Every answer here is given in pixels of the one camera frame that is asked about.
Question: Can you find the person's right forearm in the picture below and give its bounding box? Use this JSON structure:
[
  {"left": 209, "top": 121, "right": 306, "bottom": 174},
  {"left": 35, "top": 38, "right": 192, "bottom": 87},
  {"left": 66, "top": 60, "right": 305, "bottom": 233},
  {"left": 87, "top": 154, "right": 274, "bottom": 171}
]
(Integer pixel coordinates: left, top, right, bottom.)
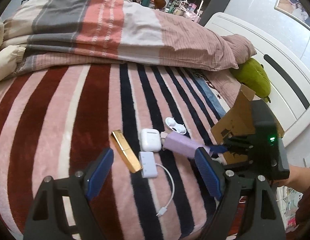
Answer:
[{"left": 278, "top": 165, "right": 310, "bottom": 193}]

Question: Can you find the brown cardboard box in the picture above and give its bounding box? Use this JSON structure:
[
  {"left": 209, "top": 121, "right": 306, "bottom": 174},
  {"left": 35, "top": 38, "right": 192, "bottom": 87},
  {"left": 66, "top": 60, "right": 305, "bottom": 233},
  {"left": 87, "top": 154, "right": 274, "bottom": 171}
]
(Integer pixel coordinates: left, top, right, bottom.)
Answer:
[{"left": 211, "top": 85, "right": 284, "bottom": 165}]

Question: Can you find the person's right hand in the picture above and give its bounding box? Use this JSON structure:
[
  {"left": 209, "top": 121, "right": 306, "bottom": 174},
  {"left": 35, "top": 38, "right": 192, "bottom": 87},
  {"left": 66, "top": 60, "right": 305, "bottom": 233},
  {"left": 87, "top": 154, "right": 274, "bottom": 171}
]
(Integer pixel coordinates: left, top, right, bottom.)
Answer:
[{"left": 270, "top": 180, "right": 283, "bottom": 187}]

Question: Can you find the striped plush blanket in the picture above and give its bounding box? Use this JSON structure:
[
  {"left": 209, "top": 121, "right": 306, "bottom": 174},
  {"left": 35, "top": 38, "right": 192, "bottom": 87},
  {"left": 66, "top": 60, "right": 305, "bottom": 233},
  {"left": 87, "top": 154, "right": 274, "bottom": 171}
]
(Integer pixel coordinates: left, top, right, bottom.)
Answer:
[{"left": 0, "top": 63, "right": 224, "bottom": 239}]

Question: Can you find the purple power bank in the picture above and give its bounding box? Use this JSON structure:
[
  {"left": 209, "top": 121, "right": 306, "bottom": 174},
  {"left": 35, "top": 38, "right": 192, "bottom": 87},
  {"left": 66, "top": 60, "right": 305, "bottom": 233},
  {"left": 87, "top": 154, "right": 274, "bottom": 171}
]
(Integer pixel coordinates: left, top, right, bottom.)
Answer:
[{"left": 160, "top": 132, "right": 210, "bottom": 159}]

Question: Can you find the framed wall picture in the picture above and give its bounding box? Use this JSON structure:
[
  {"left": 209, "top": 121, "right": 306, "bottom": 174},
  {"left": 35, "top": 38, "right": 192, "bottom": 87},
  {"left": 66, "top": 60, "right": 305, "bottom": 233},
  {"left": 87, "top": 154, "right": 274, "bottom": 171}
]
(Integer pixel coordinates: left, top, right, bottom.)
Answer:
[{"left": 274, "top": 0, "right": 310, "bottom": 31}]

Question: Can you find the white usb adapter with cable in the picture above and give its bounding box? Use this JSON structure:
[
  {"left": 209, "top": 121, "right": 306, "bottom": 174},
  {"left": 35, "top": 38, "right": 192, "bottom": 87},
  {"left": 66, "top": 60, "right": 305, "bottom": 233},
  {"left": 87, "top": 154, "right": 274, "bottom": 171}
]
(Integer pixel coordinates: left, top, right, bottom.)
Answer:
[{"left": 139, "top": 152, "right": 176, "bottom": 217}]

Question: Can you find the cream blanket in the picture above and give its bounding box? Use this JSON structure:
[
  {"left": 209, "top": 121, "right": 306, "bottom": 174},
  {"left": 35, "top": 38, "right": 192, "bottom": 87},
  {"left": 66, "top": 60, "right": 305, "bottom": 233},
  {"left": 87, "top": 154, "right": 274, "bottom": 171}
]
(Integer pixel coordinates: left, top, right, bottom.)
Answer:
[{"left": 0, "top": 21, "right": 26, "bottom": 81}]

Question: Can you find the pink pillow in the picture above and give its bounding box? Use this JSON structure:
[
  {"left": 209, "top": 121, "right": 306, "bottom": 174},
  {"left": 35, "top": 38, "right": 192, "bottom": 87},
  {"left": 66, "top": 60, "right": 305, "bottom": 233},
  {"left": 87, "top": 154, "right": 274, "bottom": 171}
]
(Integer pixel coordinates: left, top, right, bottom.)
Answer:
[{"left": 222, "top": 34, "right": 256, "bottom": 64}]

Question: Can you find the white earbuds case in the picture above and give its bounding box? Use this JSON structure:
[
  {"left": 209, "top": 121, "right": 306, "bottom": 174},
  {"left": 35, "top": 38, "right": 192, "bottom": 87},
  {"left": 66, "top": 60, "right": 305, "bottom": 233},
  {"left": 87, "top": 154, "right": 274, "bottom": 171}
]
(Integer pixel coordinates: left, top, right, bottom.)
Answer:
[{"left": 140, "top": 128, "right": 162, "bottom": 152}]

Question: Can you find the gold rectangular lighter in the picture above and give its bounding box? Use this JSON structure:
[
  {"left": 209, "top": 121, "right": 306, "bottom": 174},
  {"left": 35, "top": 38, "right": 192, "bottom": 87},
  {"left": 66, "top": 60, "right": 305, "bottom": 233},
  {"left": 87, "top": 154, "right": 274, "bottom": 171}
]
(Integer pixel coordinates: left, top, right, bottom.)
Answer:
[{"left": 111, "top": 129, "right": 142, "bottom": 173}]

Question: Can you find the green plush toy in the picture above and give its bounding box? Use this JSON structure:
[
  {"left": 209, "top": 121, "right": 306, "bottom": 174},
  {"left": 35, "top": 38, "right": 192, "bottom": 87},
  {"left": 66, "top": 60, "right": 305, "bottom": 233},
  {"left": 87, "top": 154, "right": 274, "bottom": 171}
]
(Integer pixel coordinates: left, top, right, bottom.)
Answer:
[{"left": 230, "top": 57, "right": 271, "bottom": 103}]

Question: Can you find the white bed headboard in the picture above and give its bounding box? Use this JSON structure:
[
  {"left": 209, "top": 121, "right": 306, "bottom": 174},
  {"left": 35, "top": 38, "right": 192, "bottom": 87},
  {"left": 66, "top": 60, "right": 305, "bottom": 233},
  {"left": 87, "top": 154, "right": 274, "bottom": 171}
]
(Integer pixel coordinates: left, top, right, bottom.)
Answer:
[{"left": 205, "top": 12, "right": 310, "bottom": 146}]

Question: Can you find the pink grey patchwork duvet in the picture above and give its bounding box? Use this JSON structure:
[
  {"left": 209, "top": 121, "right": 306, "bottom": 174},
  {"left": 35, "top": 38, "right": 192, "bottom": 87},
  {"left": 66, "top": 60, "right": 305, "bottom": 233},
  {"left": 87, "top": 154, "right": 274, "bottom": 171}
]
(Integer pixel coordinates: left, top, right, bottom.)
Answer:
[{"left": 2, "top": 0, "right": 237, "bottom": 71}]

